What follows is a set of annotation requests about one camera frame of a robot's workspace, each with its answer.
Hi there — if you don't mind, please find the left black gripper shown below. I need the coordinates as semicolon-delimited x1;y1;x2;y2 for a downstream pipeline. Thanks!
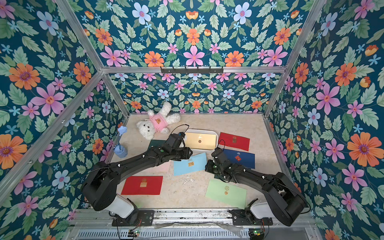
169;147;195;161

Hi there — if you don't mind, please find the yellow envelope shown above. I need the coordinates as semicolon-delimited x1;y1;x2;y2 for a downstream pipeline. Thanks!
185;133;217;151

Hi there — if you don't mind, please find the light blue envelope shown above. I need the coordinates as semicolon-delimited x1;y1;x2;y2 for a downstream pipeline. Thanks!
174;153;207;176

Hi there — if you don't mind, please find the white plastic storage box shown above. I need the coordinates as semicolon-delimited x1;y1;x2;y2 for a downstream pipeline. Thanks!
185;129;219;151

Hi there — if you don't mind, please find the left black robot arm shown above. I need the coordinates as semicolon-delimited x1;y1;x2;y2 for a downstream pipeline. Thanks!
81;132;193;212

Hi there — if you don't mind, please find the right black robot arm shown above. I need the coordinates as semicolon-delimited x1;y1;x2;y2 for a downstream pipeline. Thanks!
206;147;310;227

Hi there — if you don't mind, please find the dark green envelope left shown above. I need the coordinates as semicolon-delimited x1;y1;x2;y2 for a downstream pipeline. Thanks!
148;140;166;150

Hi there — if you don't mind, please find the pink envelope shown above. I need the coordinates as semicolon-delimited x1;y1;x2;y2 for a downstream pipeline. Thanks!
154;162;171;173

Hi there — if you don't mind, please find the light green envelope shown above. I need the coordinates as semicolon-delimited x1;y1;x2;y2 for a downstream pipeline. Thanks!
206;179;247;209

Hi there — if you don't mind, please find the navy blue envelope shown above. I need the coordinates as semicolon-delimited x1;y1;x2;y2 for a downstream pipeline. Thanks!
224;149;255;169

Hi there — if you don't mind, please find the red envelope gold sticker back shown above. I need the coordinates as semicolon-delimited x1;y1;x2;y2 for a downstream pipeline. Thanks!
218;133;250;151

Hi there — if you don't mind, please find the white teddy bear pink shirt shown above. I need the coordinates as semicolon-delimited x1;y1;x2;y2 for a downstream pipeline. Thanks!
137;102;181;140

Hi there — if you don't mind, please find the red envelope front left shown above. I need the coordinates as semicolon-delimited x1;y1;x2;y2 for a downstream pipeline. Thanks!
121;176;163;195

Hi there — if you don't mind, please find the small green circuit board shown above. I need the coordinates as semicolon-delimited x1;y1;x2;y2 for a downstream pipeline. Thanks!
249;229;266;240

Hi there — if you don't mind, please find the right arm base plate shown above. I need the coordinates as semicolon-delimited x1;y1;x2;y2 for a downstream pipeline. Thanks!
229;209;273;226

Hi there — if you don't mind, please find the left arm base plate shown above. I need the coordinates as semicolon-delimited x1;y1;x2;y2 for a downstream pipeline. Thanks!
112;209;155;227

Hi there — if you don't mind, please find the black hook rail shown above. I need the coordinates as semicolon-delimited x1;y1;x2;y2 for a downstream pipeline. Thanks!
160;67;224;75

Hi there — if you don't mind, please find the aluminium front rail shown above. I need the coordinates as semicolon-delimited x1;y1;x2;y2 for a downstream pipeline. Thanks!
71;207;316;229

